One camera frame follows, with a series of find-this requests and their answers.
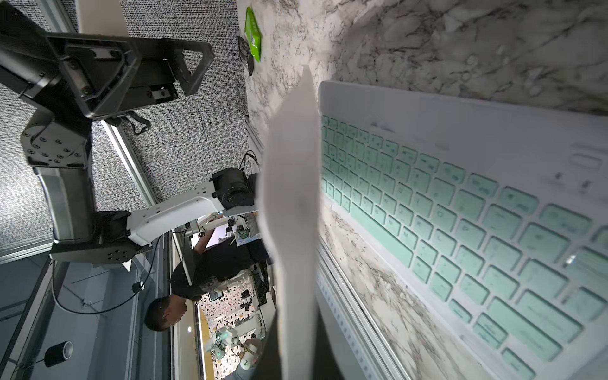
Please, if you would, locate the green keyboard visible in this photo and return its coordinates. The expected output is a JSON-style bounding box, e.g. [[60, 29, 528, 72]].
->
[[319, 81, 607, 379]]

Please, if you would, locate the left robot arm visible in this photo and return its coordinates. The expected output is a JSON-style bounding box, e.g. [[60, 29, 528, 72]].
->
[[1, 2, 256, 264]]

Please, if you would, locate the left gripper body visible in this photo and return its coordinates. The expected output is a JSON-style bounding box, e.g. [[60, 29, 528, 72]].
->
[[45, 33, 177, 120]]

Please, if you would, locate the yellow keyboard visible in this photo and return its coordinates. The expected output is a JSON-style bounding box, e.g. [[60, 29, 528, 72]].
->
[[257, 66, 321, 379]]

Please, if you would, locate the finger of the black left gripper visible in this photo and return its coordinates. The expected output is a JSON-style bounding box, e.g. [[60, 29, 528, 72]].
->
[[163, 39, 215, 96]]

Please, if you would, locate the person in black shirt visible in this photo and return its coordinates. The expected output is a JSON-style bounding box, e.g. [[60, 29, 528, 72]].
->
[[144, 231, 269, 332]]

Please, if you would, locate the green packet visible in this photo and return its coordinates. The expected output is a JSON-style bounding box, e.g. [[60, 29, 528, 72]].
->
[[245, 7, 262, 62]]

